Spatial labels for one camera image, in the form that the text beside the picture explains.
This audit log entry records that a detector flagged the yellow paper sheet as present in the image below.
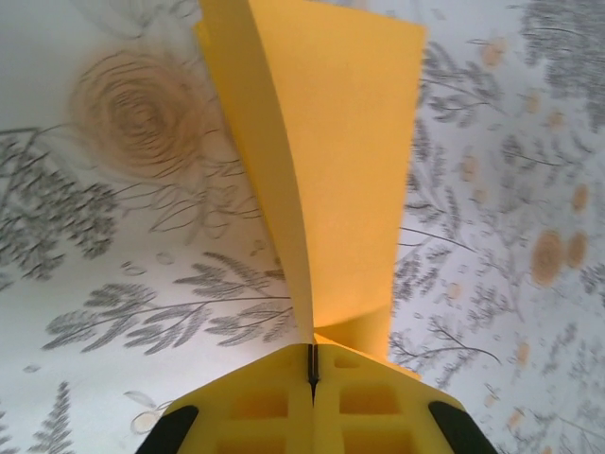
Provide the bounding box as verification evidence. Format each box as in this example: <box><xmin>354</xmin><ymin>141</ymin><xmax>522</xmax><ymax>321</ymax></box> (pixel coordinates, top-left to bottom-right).
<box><xmin>194</xmin><ymin>0</ymin><xmax>429</xmax><ymax>379</ymax></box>

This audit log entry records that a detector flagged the floral tablecloth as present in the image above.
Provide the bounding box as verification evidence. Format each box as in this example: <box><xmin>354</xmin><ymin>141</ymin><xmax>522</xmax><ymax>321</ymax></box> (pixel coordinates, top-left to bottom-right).
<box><xmin>0</xmin><ymin>0</ymin><xmax>605</xmax><ymax>454</ymax></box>

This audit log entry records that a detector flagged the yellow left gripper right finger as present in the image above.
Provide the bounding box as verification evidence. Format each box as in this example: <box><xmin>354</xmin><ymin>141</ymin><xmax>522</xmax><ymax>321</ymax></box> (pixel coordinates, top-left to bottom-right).
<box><xmin>311</xmin><ymin>343</ymin><xmax>497</xmax><ymax>454</ymax></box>

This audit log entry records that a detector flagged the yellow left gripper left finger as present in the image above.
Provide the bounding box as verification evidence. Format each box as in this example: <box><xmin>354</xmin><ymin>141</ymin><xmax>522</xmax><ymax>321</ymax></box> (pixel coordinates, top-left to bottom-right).
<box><xmin>136</xmin><ymin>343</ymin><xmax>316</xmax><ymax>454</ymax></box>

